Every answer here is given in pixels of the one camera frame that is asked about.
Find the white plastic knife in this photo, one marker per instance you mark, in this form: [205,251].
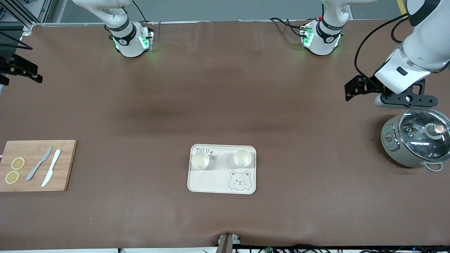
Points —
[51,168]

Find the glass pot lid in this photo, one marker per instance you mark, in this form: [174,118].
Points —
[415,137]

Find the lemon slice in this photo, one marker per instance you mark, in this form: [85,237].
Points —
[18,163]
[12,177]

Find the white IKEA cup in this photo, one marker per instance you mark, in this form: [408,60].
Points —
[200,160]
[242,158]

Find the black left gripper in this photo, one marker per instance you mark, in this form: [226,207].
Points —
[367,84]

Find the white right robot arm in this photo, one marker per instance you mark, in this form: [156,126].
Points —
[128,45]

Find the cream bear print tray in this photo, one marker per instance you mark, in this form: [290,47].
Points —
[218,181]

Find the wooden cutting board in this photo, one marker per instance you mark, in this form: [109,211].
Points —
[66,165]

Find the grey electric cooking pot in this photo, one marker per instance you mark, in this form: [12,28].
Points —
[390,147]

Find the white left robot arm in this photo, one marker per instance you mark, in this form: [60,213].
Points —
[422,45]

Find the brown camera mount post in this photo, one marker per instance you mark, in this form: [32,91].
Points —
[226,246]

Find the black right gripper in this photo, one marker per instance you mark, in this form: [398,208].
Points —
[18,66]

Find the grey plastic knife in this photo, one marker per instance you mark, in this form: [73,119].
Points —
[37,167]

